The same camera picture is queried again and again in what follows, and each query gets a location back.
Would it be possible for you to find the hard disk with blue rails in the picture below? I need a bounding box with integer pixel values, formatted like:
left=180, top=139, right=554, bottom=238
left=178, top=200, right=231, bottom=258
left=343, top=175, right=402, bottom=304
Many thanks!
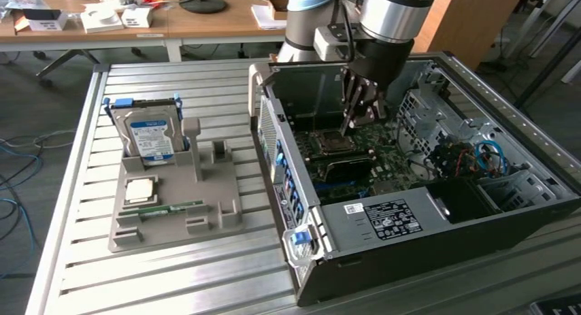
left=102, top=94, right=190, bottom=166

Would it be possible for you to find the open black PC case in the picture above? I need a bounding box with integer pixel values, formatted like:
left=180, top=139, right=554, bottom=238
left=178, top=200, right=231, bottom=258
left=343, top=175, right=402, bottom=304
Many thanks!
left=247, top=50, right=581, bottom=308

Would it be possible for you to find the blue data wire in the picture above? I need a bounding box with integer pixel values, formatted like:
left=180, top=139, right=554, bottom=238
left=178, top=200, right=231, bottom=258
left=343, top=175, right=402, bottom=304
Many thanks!
left=473, top=139, right=510, bottom=178

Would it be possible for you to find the black round lamp base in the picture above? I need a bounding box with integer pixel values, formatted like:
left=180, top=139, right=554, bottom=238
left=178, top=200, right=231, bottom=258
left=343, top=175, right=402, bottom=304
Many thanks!
left=178, top=0, right=229, bottom=15

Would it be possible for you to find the clear plastic bag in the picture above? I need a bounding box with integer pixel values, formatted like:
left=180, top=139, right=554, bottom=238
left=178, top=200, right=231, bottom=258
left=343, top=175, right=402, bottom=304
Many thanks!
left=0, top=0, right=52, bottom=14

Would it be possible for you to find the coloured power wire bundle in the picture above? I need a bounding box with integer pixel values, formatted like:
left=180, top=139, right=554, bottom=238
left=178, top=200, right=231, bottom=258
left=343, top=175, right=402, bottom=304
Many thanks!
left=429, top=142, right=485, bottom=180

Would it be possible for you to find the silver CPU chip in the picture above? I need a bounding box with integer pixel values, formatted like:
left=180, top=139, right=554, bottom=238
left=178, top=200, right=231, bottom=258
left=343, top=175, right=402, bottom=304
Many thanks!
left=123, top=178, right=160, bottom=205

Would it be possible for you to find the small white labelled box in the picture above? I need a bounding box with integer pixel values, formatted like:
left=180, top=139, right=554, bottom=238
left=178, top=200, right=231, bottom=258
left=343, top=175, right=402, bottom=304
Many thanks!
left=120, top=7, right=155, bottom=29

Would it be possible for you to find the white paper stack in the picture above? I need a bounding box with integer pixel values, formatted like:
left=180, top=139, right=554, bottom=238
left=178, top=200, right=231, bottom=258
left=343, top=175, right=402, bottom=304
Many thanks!
left=250, top=3, right=289, bottom=31

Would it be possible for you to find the black camera cable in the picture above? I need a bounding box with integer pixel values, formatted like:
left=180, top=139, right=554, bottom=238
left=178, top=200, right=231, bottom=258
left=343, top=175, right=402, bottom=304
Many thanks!
left=330, top=0, right=362, bottom=63

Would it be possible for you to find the black low-profile graphics card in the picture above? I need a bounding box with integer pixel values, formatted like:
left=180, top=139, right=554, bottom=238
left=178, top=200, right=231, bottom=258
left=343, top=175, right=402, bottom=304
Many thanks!
left=325, top=157, right=371, bottom=184

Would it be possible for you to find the black-topped white box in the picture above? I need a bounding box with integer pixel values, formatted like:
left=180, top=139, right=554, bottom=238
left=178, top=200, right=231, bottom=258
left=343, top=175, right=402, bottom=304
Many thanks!
left=21, top=7, right=70, bottom=33

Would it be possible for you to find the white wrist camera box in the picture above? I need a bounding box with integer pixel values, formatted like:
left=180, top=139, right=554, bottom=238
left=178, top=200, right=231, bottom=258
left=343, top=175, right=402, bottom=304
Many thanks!
left=314, top=25, right=362, bottom=63

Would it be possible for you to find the wooden cabinet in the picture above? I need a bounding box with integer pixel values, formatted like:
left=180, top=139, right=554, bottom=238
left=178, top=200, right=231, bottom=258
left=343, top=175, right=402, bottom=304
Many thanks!
left=410, top=0, right=530, bottom=71

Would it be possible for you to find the green RAM stick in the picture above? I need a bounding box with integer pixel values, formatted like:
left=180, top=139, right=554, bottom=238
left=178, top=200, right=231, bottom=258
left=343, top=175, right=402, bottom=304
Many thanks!
left=118, top=199, right=206, bottom=218

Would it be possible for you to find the white box with tape roll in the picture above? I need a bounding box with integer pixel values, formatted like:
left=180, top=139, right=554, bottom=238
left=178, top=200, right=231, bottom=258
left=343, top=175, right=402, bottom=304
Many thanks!
left=79, top=2, right=126, bottom=35

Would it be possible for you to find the blue expansion slot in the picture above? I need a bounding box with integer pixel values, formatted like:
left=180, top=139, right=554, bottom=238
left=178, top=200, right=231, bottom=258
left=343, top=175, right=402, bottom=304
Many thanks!
left=313, top=180, right=359, bottom=190

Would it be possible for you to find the wooden desk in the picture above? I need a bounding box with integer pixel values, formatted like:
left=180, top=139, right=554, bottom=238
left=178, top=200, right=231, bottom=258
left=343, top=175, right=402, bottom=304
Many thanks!
left=0, top=0, right=417, bottom=63

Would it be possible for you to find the perforated metal disk bay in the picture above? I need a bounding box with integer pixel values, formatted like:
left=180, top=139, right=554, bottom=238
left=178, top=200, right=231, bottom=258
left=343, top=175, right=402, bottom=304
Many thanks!
left=395, top=87, right=460, bottom=180

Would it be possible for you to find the grey plastic parts rack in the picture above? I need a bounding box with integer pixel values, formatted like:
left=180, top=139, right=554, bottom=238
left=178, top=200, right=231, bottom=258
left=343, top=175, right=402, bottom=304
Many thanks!
left=107, top=116, right=246, bottom=254

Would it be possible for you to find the metal CPU socket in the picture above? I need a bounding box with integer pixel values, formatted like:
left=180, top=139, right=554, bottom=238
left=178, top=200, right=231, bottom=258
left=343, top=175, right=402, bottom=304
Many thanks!
left=310, top=127, right=358, bottom=156

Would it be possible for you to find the blue floor cable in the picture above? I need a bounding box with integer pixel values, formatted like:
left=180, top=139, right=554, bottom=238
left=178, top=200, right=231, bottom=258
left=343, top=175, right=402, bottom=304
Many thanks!
left=0, top=137, right=47, bottom=280

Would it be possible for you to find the grey labelled power supply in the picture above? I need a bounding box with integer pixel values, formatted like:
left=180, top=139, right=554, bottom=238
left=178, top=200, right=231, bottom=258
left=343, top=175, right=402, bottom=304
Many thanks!
left=317, top=187, right=452, bottom=253

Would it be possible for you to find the blue case latch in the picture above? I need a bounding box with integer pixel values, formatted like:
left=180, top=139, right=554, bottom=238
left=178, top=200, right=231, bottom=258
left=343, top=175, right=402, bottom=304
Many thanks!
left=290, top=228, right=314, bottom=250

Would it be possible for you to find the black floor cable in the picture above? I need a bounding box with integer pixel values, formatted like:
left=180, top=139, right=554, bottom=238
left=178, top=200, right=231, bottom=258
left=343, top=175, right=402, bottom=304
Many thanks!
left=0, top=151, right=42, bottom=241

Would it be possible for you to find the silver slotted disk bay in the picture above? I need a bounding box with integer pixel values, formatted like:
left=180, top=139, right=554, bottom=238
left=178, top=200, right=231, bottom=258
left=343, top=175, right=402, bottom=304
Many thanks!
left=476, top=169, right=558, bottom=214

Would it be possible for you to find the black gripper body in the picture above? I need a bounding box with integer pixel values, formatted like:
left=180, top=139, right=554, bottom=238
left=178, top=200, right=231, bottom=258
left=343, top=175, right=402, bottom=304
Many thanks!
left=347, top=38, right=415, bottom=91

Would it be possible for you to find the grey floor cable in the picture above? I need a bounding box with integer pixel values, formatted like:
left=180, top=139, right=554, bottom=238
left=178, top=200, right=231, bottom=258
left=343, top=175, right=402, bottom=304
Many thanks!
left=0, top=129, right=78, bottom=150

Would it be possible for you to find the green motherboard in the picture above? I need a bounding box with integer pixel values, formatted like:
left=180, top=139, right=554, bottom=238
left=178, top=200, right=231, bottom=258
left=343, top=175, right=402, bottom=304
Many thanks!
left=293, top=112, right=430, bottom=205

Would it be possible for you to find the small chipset heatsink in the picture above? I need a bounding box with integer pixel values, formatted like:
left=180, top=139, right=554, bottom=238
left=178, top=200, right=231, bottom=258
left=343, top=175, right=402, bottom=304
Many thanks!
left=370, top=181, right=401, bottom=196

